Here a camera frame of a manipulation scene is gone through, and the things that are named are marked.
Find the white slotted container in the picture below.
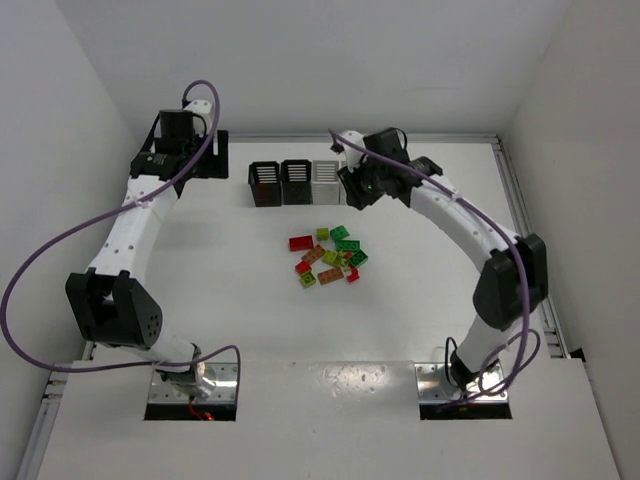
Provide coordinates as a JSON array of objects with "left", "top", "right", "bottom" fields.
[
  {"left": 338, "top": 160, "right": 348, "bottom": 205},
  {"left": 311, "top": 160, "right": 340, "bottom": 205}
]

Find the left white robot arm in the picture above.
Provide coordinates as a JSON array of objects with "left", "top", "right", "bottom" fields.
[{"left": 65, "top": 100, "right": 228, "bottom": 396}]

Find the black slotted container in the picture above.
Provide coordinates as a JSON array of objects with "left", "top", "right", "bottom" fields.
[
  {"left": 281, "top": 159, "right": 312, "bottom": 205},
  {"left": 248, "top": 161, "right": 282, "bottom": 207}
]

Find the brown lego brick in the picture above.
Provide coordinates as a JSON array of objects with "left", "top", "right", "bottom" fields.
[
  {"left": 301, "top": 245, "right": 326, "bottom": 265},
  {"left": 317, "top": 267, "right": 344, "bottom": 285}
]

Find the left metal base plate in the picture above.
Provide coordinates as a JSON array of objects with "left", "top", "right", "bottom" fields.
[{"left": 148, "top": 362, "right": 239, "bottom": 405}]

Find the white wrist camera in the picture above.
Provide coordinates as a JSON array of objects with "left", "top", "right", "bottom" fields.
[
  {"left": 331, "top": 130, "right": 366, "bottom": 172},
  {"left": 183, "top": 99, "right": 213, "bottom": 121}
]

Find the green lego brick top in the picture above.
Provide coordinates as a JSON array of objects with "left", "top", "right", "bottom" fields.
[{"left": 330, "top": 225, "right": 350, "bottom": 241}]

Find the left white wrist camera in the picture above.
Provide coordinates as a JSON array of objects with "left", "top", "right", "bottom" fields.
[{"left": 183, "top": 99, "right": 213, "bottom": 121}]

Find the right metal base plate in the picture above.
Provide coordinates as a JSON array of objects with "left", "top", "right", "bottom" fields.
[{"left": 414, "top": 362, "right": 508, "bottom": 406}]

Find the green 2x3 lego brick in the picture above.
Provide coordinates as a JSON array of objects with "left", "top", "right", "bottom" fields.
[{"left": 335, "top": 239, "right": 361, "bottom": 252}]

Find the lime small lego brick top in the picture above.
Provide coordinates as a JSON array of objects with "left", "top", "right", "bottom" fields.
[{"left": 316, "top": 228, "right": 330, "bottom": 242}]

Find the red 2x3 lego brick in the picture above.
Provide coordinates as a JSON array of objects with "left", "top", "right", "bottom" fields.
[{"left": 288, "top": 235, "right": 314, "bottom": 252}]

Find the brown lego brick lower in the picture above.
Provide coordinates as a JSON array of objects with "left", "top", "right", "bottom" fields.
[{"left": 317, "top": 267, "right": 344, "bottom": 285}]

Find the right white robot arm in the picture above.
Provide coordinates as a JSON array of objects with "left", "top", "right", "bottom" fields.
[{"left": 330, "top": 128, "right": 548, "bottom": 396}]

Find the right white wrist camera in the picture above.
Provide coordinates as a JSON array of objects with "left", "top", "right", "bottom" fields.
[{"left": 331, "top": 130, "right": 366, "bottom": 172}]

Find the red small lego brick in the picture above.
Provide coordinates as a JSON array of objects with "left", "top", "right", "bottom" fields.
[
  {"left": 295, "top": 261, "right": 312, "bottom": 275},
  {"left": 346, "top": 268, "right": 360, "bottom": 283}
]

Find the brown lego brick upper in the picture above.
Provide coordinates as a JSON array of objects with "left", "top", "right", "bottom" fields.
[{"left": 301, "top": 245, "right": 326, "bottom": 265}]

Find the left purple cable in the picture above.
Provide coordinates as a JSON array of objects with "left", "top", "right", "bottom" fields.
[{"left": 0, "top": 79, "right": 242, "bottom": 372}]

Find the lime lego brick bottom left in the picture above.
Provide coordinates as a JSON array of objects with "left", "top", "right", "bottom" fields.
[{"left": 300, "top": 271, "right": 317, "bottom": 288}]

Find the metal base plate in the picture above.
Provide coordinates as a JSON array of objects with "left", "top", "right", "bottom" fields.
[
  {"left": 148, "top": 362, "right": 239, "bottom": 405},
  {"left": 414, "top": 362, "right": 508, "bottom": 406}
]

